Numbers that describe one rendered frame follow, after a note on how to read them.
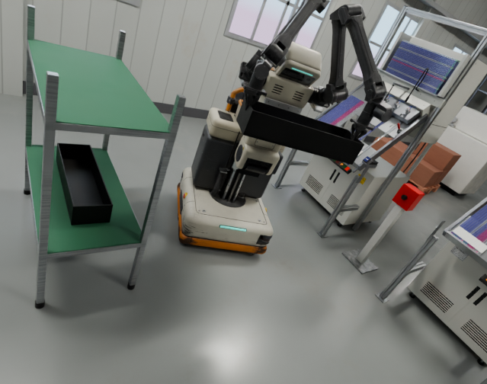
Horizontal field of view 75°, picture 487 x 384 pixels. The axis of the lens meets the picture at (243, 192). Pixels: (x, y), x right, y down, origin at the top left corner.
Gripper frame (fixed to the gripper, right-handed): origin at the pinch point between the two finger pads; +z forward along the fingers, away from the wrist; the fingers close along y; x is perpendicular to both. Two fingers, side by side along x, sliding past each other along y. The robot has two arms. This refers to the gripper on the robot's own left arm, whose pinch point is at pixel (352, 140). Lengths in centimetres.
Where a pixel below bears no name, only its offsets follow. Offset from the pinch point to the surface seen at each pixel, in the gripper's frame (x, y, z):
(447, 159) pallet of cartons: 227, 340, 50
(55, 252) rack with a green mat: -22, -121, 75
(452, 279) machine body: -7, 132, 75
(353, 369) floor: -52, 40, 111
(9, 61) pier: 200, -213, 75
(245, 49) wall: 286, 6, 10
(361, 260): 37, 97, 107
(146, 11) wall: 244, -111, 3
